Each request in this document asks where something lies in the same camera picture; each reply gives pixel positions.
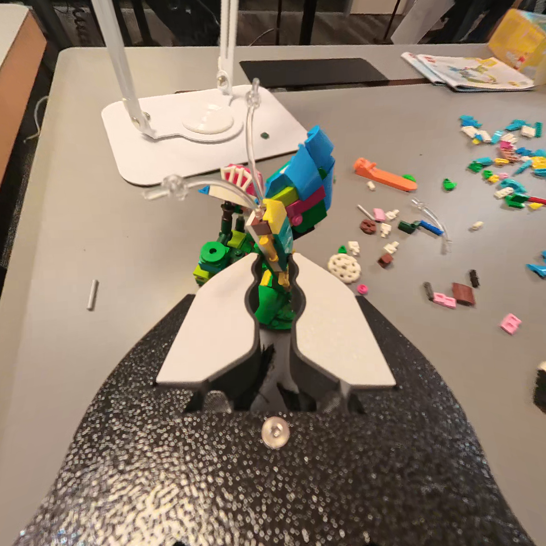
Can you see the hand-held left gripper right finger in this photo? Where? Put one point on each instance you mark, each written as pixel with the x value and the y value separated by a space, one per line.
pixel 341 337

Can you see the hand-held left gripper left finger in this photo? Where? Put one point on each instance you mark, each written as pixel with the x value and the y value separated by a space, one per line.
pixel 213 337

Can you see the lego flower butterfly model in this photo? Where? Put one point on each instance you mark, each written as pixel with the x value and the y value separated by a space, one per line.
pixel 211 256

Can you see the blue lego butterfly wing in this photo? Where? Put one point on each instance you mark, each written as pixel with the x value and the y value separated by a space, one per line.
pixel 303 170

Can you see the white round lego plate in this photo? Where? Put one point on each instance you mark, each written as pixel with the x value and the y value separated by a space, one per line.
pixel 344 268

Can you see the brown lego brick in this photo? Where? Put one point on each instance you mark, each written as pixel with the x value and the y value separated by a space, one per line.
pixel 385 261

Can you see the small black lego piece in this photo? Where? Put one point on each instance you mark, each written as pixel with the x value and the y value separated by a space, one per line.
pixel 474 278
pixel 428 291

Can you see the brown round lego plate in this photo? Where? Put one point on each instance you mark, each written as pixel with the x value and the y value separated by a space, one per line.
pixel 367 227

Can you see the group of white lego pieces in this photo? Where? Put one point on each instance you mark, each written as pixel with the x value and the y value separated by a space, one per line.
pixel 386 230

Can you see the thin grey lego bar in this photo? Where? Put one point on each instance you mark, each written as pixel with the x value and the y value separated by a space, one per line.
pixel 363 212

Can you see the short grey lego tube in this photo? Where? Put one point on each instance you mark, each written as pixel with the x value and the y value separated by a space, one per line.
pixel 93 294

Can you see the dark green lego piece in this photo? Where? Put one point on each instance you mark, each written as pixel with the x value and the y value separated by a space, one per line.
pixel 407 226

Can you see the brown lego slope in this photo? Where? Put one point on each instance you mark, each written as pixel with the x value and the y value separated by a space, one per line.
pixel 464 294

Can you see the blue lego pin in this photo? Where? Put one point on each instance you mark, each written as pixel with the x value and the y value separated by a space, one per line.
pixel 431 227

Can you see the clear lego antenna pieces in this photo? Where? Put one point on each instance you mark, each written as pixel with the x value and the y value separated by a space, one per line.
pixel 437 222

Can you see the orange lego brick separator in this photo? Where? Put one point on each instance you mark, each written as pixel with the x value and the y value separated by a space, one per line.
pixel 379 175

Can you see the small pink lego plate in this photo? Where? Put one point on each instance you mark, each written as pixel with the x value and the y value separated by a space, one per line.
pixel 510 323

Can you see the group of blue lego slopes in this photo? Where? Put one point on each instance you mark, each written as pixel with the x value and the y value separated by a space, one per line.
pixel 538 269

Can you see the pile of loose lego pieces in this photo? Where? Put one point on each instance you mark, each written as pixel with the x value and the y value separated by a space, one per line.
pixel 507 170

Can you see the lego instruction booklet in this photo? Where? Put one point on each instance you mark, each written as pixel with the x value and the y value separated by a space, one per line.
pixel 473 72

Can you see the yellow lego box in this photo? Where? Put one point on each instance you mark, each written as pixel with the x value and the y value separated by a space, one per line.
pixel 520 38

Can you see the white stand with base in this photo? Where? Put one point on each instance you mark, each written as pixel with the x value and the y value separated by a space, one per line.
pixel 179 153

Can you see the white panel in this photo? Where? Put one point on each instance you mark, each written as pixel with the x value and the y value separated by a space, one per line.
pixel 411 23

